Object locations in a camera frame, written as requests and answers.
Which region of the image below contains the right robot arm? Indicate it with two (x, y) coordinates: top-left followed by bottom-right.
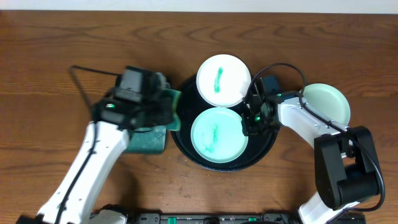
(242, 90), (386, 223)

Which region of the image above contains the black rectangular water tray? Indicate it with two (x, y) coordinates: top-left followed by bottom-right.
(124, 77), (172, 155)

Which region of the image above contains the light teal plate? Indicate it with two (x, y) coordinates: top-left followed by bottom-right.
(190, 107), (249, 164)

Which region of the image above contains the black round tray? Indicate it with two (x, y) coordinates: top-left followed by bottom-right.
(171, 75), (279, 172)

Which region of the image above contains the green yellow sponge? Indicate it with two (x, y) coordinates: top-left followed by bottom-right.
(162, 88), (181, 131)

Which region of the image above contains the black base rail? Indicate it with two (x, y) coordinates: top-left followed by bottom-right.
(93, 211), (366, 224)

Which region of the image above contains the white plate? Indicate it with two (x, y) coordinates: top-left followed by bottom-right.
(196, 54), (251, 108)

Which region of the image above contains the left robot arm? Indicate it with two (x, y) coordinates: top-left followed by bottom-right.
(16, 89), (180, 224)

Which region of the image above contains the pale green plate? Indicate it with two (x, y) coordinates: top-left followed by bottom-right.
(303, 83), (351, 125)

